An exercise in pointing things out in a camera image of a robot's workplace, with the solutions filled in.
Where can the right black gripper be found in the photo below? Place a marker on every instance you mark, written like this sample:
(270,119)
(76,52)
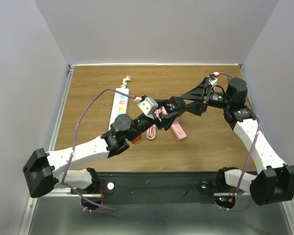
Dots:
(197,93)

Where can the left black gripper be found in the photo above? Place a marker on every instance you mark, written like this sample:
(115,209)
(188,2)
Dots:
(166,121)

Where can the red cube socket plug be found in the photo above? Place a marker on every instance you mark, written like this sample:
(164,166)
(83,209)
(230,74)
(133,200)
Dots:
(137,139)

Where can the white multicolour power strip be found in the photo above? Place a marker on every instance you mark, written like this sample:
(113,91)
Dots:
(120,104)

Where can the black cube socket plug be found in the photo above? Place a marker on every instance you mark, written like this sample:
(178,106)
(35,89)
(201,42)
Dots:
(176,106)

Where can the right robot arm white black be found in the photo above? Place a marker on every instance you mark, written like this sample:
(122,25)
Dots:
(274,181)

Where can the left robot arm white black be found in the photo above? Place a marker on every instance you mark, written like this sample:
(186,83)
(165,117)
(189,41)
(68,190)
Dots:
(45,171)

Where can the pink power strip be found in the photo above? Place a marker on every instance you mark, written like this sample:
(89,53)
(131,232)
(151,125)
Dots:
(178,130)

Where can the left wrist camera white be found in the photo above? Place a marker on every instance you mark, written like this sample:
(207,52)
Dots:
(148,106)

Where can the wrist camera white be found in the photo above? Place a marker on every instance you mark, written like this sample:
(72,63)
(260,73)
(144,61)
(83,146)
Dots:
(148,106)
(213,79)

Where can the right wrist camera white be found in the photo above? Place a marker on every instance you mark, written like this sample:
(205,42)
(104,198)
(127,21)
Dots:
(213,79)

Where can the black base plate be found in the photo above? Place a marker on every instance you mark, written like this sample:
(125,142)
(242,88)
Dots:
(157,187)

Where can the aluminium frame rail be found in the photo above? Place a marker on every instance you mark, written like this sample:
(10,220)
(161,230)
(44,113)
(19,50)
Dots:
(58,192)

